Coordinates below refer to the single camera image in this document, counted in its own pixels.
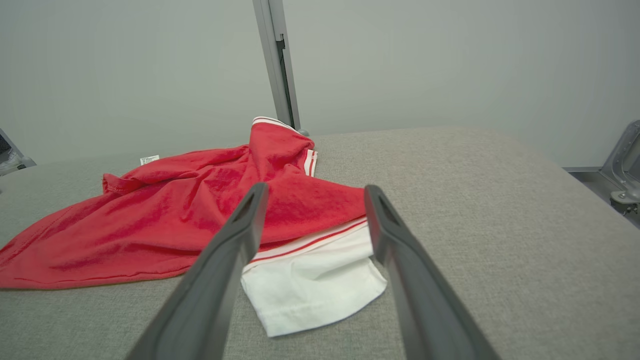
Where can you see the dark grey device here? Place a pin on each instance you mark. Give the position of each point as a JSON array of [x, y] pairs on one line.
[[12, 157]]

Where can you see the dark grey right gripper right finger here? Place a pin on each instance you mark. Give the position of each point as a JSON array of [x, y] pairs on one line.
[[425, 300]]

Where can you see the grey metal frame post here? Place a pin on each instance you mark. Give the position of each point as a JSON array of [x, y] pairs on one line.
[[280, 60]]

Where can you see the grey metal hinged bracket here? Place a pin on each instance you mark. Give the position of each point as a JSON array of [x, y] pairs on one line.
[[625, 165]]

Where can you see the red and white shirt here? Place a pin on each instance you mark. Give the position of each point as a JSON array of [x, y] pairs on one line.
[[150, 225]]

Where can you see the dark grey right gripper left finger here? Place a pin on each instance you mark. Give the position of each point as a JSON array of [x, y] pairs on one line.
[[210, 290]]

